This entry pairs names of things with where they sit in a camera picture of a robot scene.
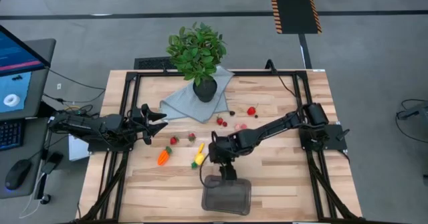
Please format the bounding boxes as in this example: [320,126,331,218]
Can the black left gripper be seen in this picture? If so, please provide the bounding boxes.
[126,103,169,146]

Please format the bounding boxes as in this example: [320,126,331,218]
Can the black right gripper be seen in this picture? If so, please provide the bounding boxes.
[207,131,240,182]

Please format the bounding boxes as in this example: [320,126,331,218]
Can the yellow toy lemon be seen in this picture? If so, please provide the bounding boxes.
[191,151,206,170]

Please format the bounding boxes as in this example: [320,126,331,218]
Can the orange toy carrot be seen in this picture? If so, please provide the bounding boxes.
[156,146,173,166]

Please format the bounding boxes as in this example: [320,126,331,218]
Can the clear grey tupperware container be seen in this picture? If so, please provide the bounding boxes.
[201,174,252,216]

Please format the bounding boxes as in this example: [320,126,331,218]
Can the grey folded cloth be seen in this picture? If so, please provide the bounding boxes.
[158,66,235,124]

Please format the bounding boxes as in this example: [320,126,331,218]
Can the black floor grate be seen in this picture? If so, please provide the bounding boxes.
[133,56,178,70]

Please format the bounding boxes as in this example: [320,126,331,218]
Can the white box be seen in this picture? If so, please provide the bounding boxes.
[68,133,92,162]

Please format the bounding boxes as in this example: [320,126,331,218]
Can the green plant in black pot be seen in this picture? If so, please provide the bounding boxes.
[166,21,227,104]

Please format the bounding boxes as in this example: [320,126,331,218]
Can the black diagonal support bar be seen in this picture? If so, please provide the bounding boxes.
[38,100,58,118]

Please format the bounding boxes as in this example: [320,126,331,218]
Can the black phone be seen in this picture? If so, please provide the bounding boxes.
[41,152,64,175]

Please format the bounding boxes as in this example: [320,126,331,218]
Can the grey framed display screen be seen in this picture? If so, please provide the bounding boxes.
[0,38,57,122]

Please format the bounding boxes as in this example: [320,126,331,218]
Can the grey side desk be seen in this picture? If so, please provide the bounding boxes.
[0,116,51,200]

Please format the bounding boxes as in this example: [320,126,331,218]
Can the black keyboard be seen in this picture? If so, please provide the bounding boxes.
[0,118,25,151]

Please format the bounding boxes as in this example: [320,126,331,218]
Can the black computer mouse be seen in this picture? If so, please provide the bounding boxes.
[4,158,33,191]

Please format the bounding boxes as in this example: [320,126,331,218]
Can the black framed computer monitor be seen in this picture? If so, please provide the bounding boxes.
[0,25,51,78]

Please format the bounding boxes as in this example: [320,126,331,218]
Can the black hazard striped floor mat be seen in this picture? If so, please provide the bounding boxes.
[267,0,323,35]

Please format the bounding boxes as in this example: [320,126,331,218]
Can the black floor device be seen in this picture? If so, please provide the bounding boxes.
[396,98,428,121]

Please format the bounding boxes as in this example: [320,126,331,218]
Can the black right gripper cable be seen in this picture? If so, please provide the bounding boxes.
[199,152,215,189]

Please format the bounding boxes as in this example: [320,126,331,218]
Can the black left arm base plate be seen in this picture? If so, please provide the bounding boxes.
[87,140,134,153]

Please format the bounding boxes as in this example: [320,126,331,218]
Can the thin black monitor cable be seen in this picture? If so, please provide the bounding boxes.
[46,66,106,92]
[42,89,106,105]

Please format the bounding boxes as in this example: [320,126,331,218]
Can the black aluminium table frame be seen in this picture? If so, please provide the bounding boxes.
[78,69,360,223]

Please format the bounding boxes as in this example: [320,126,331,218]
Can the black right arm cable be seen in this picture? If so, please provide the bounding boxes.
[272,68,304,110]

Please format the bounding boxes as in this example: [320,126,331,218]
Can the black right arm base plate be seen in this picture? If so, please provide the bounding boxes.
[298,123,348,151]

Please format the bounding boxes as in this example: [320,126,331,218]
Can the white cable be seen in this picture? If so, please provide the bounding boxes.
[19,172,46,219]

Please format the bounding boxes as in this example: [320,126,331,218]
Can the black floor cable loop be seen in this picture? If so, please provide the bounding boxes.
[394,98,428,144]

